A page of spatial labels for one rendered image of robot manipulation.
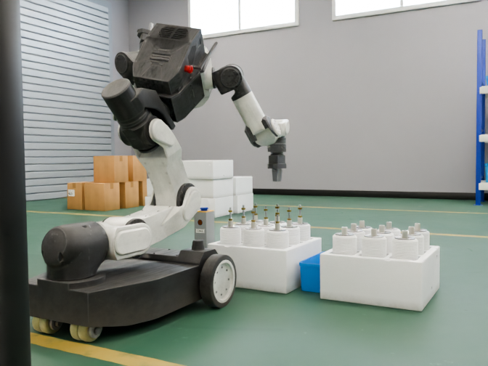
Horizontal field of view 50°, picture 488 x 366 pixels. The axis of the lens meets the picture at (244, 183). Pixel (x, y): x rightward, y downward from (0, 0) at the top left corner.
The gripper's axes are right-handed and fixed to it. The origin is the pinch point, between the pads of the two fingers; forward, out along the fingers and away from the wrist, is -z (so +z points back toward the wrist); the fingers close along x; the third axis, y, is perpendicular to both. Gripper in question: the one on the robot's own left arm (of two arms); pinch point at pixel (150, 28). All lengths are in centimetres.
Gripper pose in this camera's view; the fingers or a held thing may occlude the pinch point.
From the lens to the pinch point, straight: 275.5
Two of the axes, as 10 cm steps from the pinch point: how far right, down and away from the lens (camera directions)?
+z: -0.3, 9.2, -3.9
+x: 9.3, 1.7, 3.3
